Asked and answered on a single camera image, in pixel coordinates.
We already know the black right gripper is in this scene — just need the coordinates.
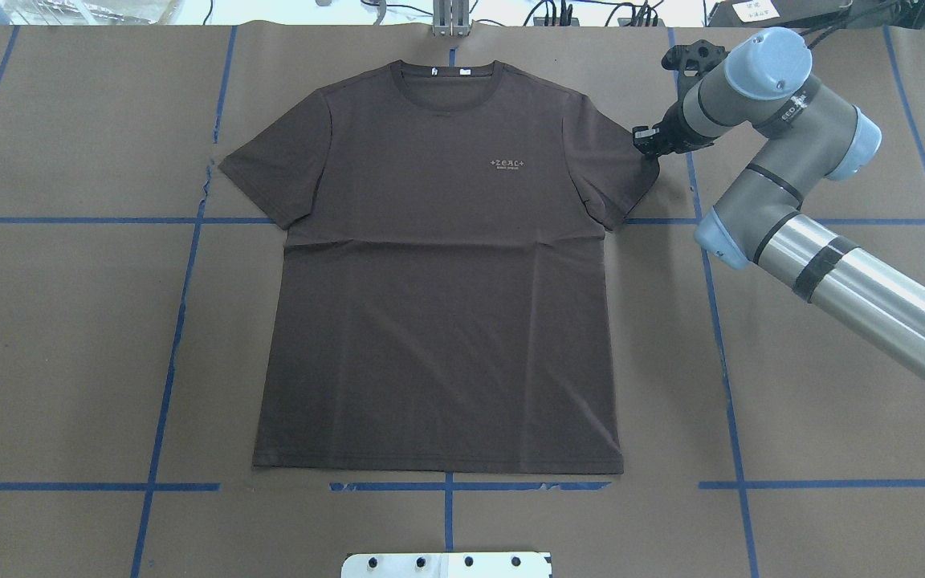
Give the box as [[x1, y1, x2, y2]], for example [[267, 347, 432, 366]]
[[633, 98, 716, 157]]

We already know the dark brown t-shirt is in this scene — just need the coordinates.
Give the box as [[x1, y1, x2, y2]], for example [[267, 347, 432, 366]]
[[218, 61, 658, 475]]

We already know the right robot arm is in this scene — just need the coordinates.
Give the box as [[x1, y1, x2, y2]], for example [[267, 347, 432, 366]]
[[633, 28, 925, 381]]

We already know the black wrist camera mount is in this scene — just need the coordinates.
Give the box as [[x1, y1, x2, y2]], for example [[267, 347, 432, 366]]
[[661, 39, 729, 80]]

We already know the aluminium profile post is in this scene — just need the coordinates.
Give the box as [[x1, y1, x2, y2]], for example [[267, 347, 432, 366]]
[[432, 0, 473, 38]]

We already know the white metal base plate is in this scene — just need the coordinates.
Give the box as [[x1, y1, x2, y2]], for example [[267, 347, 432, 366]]
[[340, 552, 554, 577]]

